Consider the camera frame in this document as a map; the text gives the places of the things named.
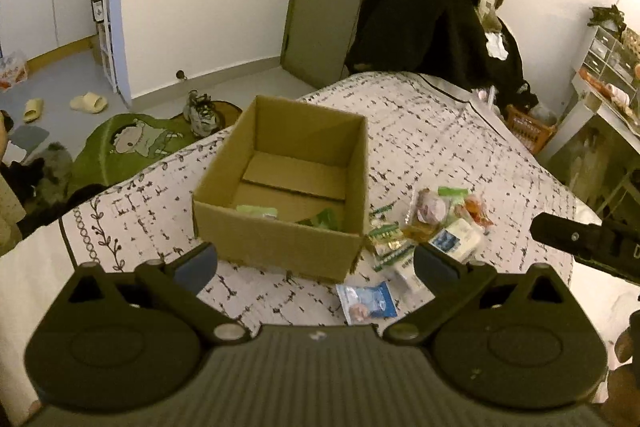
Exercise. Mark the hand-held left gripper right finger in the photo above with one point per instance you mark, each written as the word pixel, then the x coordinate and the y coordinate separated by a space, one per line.
pixel 434 266

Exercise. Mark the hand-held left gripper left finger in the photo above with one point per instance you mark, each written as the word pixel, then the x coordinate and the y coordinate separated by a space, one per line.
pixel 196 266

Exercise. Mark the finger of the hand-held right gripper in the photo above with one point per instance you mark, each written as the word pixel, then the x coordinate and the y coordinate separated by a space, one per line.
pixel 562 233

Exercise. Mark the clear white snack packet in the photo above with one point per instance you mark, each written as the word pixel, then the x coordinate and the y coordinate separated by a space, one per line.
pixel 406 279

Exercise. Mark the white packet with blue label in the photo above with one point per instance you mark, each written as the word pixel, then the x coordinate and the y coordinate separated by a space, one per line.
pixel 457 239

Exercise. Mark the yellow brown snack packet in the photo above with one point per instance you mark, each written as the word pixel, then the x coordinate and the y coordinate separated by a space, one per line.
pixel 417 232

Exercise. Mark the orange clear snack packet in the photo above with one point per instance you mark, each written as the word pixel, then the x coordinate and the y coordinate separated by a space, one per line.
pixel 477 209

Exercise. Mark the green topped clear packet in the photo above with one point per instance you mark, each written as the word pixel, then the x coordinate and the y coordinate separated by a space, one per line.
pixel 452 193

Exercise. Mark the blue and white snack packet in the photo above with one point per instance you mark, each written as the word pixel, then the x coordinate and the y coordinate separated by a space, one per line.
pixel 365 302

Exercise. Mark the cardboard box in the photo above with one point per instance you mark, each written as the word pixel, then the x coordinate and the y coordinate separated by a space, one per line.
pixel 280 252

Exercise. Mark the person's right hand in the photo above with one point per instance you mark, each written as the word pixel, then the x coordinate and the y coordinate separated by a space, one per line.
pixel 626 382

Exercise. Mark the orange plastic basket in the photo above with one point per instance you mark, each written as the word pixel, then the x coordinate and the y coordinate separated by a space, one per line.
pixel 530 132

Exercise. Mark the white desk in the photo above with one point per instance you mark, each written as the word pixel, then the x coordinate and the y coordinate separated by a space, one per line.
pixel 575 117

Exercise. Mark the printed white blanket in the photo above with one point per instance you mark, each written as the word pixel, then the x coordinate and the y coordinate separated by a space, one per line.
pixel 450 147

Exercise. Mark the clear plastic bag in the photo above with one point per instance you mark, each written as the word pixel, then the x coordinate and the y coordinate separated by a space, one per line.
pixel 542 112

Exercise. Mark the green cartoon rug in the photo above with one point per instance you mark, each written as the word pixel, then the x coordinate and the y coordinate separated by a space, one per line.
pixel 135 142

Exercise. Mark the brown oval mat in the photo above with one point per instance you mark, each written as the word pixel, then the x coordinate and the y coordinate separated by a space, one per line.
pixel 227 112

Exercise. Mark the grey fluffy cushion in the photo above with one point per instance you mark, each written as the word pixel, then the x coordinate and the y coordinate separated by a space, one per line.
pixel 55 167

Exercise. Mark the drawer organizer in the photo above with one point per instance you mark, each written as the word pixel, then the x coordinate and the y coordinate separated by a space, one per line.
pixel 605 52

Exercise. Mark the door stopper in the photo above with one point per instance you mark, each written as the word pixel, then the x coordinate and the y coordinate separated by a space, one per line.
pixel 180 75

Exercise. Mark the beige cloth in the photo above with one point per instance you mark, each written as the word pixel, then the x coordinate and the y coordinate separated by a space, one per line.
pixel 7 217

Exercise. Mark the beige slipper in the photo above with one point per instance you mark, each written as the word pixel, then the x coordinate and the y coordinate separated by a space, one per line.
pixel 89 102
pixel 32 109

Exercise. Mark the dark cloth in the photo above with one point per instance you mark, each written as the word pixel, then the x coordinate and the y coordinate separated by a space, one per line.
pixel 20 177

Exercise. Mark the white cloth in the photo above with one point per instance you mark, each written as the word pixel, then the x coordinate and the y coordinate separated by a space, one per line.
pixel 497 44

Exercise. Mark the white storage rack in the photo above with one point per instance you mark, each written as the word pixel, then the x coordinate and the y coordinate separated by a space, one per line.
pixel 105 42

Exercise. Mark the black jacket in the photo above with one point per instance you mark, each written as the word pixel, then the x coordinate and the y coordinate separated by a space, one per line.
pixel 415 17

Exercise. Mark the plastic bag with orange print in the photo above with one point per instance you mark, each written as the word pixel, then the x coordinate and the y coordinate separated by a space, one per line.
pixel 12 69

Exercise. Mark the black bottle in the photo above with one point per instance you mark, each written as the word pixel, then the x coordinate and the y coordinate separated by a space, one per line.
pixel 96 2

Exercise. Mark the white kitchen cabinet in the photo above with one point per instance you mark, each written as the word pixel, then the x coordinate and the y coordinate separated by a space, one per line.
pixel 50 12

